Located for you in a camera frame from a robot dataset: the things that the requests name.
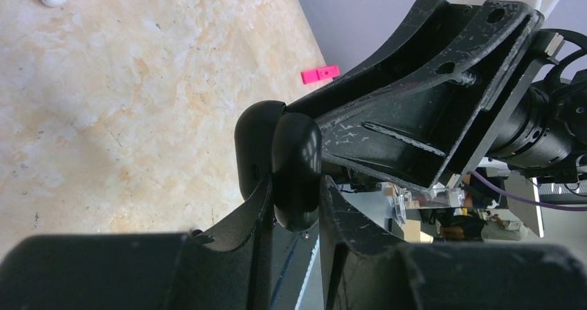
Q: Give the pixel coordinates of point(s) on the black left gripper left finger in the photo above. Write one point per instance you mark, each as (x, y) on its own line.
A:
(226, 267)

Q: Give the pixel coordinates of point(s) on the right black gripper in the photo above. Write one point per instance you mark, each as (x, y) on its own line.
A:
(427, 105)

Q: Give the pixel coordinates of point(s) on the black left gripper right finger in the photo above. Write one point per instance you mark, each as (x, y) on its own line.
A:
(364, 266)

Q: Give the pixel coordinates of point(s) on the black earbud charging case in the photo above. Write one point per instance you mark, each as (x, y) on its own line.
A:
(287, 146)

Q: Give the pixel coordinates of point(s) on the pink plastic block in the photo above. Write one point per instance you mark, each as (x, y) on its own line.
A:
(316, 75)

